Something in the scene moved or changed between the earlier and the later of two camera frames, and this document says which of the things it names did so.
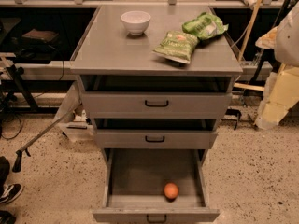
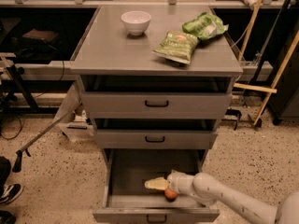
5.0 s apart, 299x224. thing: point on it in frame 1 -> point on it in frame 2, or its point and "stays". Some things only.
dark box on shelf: (46, 35) stays
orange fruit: (171, 190) stays
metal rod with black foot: (17, 165) stays
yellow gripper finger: (281, 93) -> (159, 183)
